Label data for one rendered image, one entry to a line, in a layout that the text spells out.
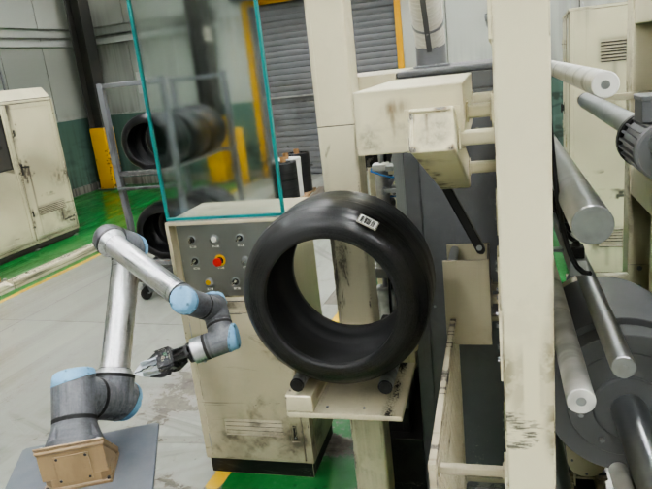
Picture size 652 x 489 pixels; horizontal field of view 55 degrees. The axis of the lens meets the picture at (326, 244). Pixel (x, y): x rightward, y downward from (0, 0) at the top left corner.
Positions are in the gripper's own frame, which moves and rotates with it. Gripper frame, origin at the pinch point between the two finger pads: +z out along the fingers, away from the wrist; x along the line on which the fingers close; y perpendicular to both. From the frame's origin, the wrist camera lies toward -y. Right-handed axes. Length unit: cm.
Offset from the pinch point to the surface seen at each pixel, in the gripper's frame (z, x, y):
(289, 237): -65, -12, 47
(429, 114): -101, -7, 100
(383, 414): -74, 42, 16
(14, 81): 293, -716, -684
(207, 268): -25, -47, -51
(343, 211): -82, -12, 51
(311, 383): -56, 25, 9
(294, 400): -49, 29, 14
